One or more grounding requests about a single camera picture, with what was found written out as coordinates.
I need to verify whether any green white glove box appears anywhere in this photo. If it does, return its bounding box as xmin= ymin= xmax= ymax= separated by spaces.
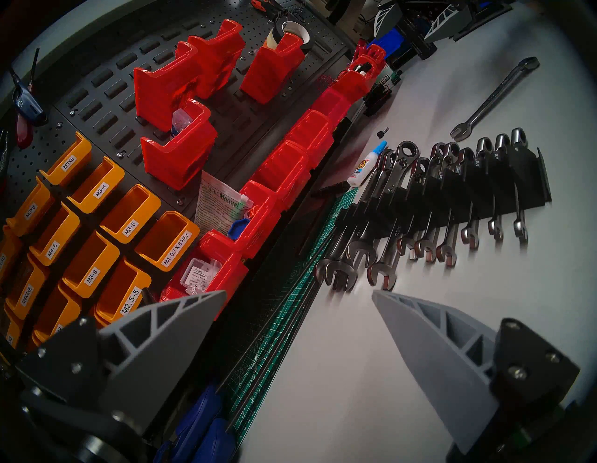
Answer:
xmin=373 ymin=65 xmax=403 ymax=91

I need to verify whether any blue storage bin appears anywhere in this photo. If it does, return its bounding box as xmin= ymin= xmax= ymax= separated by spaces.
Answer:
xmin=368 ymin=28 xmax=413 ymax=59

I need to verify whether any yellow screw bin M3-6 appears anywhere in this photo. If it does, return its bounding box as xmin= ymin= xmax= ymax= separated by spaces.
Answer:
xmin=99 ymin=183 xmax=161 ymax=244

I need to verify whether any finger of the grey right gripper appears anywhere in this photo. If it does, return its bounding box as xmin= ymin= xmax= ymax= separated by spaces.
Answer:
xmin=423 ymin=5 xmax=472 ymax=42
xmin=373 ymin=2 xmax=404 ymax=39

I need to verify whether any yellow screw bin M3X8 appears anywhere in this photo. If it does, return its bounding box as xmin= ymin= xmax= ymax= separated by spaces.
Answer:
xmin=6 ymin=176 xmax=56 ymax=237

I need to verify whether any large orange white tape roll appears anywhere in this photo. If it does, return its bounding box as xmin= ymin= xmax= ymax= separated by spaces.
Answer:
xmin=265 ymin=20 xmax=314 ymax=52

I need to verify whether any black wrench holder rack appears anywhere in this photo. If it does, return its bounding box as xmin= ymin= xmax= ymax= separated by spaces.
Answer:
xmin=333 ymin=140 xmax=552 ymax=234

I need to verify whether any yellow screw bin M4-6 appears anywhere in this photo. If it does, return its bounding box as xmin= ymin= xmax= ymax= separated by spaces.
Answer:
xmin=29 ymin=202 xmax=81 ymax=267

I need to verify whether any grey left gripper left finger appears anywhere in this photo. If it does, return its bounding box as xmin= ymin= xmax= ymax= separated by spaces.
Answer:
xmin=16 ymin=290 xmax=228 ymax=435

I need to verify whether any red storage bin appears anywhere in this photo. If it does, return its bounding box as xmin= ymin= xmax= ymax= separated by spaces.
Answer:
xmin=227 ymin=180 xmax=282 ymax=260
xmin=251 ymin=140 xmax=311 ymax=210
xmin=282 ymin=109 xmax=335 ymax=169
xmin=332 ymin=65 xmax=374 ymax=101
xmin=161 ymin=230 xmax=249 ymax=318
xmin=352 ymin=40 xmax=387 ymax=75
xmin=134 ymin=41 xmax=206 ymax=132
xmin=312 ymin=87 xmax=351 ymax=131
xmin=140 ymin=98 xmax=218 ymax=191
xmin=240 ymin=32 xmax=306 ymax=105
xmin=187 ymin=19 xmax=246 ymax=99

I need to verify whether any white super glue bottle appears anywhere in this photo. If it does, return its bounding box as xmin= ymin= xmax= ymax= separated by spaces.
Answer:
xmin=347 ymin=140 xmax=389 ymax=188

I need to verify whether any large chrome combination wrench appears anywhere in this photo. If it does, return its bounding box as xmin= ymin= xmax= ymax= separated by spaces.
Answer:
xmin=315 ymin=149 xmax=390 ymax=288
xmin=329 ymin=148 xmax=397 ymax=292
xmin=347 ymin=140 xmax=421 ymax=269

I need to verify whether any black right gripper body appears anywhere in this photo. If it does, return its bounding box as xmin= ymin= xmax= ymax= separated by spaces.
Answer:
xmin=402 ymin=0 xmax=511 ymax=60

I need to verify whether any white user manual sheet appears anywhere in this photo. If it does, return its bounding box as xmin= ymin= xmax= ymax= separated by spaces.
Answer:
xmin=194 ymin=170 xmax=255 ymax=239

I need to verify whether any blue bar clamp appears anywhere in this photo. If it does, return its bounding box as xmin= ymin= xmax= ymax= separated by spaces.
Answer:
xmin=154 ymin=383 xmax=238 ymax=463

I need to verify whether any small black fan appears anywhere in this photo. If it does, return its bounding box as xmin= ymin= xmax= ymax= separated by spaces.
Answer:
xmin=363 ymin=84 xmax=395 ymax=117

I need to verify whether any yellow screw bin M2.5-5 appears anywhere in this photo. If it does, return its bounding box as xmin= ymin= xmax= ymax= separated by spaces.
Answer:
xmin=93 ymin=258 xmax=152 ymax=327

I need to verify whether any yellow screw bin M3-4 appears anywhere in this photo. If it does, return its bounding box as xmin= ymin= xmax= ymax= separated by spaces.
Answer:
xmin=68 ymin=156 xmax=125 ymax=214

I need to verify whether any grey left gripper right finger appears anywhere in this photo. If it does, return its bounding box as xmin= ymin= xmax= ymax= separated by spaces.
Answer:
xmin=372 ymin=289 xmax=580 ymax=454

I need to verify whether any black permanent marker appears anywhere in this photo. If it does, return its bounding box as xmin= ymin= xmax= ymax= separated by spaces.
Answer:
xmin=310 ymin=181 xmax=351 ymax=199

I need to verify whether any yellow screw bin M3-8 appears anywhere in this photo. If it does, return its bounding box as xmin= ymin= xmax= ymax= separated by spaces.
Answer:
xmin=62 ymin=230 xmax=120 ymax=299

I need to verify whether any small chrome combination wrench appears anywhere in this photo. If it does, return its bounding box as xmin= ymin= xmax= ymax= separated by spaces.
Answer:
xmin=396 ymin=142 xmax=448 ymax=256
xmin=461 ymin=137 xmax=493 ymax=249
xmin=415 ymin=141 xmax=461 ymax=263
xmin=366 ymin=156 xmax=432 ymax=291
xmin=511 ymin=127 xmax=530 ymax=243
xmin=487 ymin=133 xmax=512 ymax=241
xmin=435 ymin=147 xmax=476 ymax=267

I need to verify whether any green cutting mat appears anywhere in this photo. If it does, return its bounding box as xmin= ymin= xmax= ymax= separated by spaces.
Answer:
xmin=219 ymin=187 xmax=360 ymax=444

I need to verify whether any clear screw bag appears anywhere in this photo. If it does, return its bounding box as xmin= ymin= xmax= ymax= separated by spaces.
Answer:
xmin=181 ymin=258 xmax=222 ymax=295
xmin=170 ymin=108 xmax=194 ymax=138

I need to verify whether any yellow screw bin M4 HEX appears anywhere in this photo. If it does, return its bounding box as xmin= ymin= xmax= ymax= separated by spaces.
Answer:
xmin=134 ymin=211 xmax=200 ymax=272

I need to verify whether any yellow screw bin M3X6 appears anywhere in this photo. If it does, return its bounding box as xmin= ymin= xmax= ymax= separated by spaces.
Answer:
xmin=40 ymin=132 xmax=93 ymax=187

